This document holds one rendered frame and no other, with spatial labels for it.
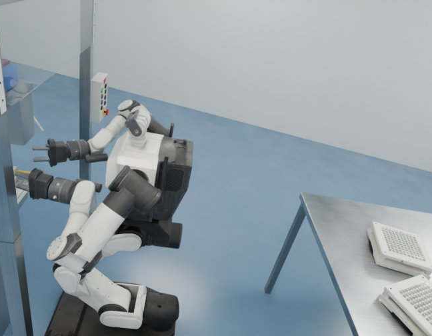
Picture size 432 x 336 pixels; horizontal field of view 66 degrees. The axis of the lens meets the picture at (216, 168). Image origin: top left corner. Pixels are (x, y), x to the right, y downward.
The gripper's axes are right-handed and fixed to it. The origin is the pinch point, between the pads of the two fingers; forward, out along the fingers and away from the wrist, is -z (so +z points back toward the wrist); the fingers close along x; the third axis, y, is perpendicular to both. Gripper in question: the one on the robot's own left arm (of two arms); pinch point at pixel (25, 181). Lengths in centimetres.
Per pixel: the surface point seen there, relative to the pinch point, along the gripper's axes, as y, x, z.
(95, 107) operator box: 84, 3, -8
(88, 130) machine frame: 83, 20, -12
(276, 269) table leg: 64, 77, 125
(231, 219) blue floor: 136, 102, 96
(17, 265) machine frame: -12.6, 30.5, 2.3
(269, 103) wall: 360, 63, 129
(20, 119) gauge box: 13.3, -17.3, -8.5
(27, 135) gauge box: 16.9, -8.9, -8.3
